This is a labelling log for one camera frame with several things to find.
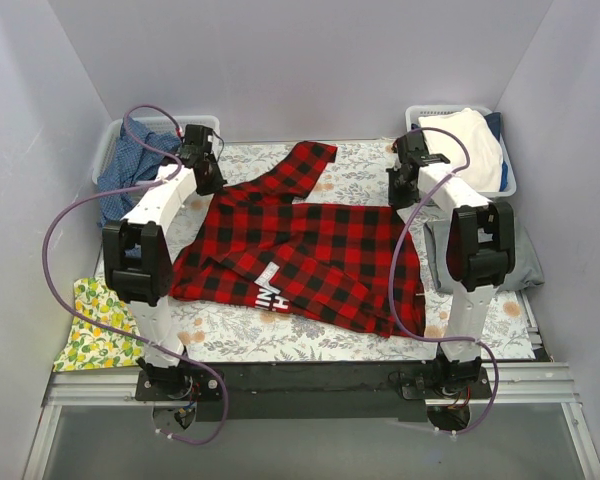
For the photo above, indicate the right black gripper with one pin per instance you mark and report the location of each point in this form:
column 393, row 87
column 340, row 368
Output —
column 400, row 189

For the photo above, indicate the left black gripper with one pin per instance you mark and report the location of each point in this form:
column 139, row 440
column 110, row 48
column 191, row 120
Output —
column 210, row 179

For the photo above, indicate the red black plaid shirt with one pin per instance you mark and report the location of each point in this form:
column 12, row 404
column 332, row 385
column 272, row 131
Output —
column 262, row 245

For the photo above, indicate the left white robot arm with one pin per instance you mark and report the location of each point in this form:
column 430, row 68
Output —
column 138, row 267

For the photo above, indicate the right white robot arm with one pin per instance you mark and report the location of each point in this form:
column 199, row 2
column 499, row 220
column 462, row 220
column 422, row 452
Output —
column 480, row 254

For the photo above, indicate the floral print table mat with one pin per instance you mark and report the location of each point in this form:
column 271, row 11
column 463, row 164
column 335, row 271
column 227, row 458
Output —
column 215, row 332

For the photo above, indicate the left white plastic basket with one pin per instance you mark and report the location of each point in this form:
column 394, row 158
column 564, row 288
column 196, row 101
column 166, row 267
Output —
column 158, row 124

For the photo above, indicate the white plastic basket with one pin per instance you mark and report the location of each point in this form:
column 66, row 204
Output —
column 158, row 124
column 411, row 117

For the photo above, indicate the right white plastic basket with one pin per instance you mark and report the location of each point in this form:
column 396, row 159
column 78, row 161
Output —
column 411, row 117

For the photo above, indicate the blue checked shirt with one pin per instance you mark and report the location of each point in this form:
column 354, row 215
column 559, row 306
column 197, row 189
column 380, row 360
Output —
column 131, row 164

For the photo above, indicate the white folded shirt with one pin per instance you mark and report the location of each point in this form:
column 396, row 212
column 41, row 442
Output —
column 484, row 173

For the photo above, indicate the grey folded polo shirt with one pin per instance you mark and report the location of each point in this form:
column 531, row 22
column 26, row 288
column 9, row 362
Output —
column 527, row 271

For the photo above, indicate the lemon print cloth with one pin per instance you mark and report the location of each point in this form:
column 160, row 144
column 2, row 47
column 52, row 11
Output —
column 91, row 347

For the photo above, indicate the black base beam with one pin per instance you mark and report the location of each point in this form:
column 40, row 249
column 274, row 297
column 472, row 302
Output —
column 314, row 390

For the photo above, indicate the aluminium frame rail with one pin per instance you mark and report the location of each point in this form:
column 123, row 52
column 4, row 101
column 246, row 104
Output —
column 92, row 427

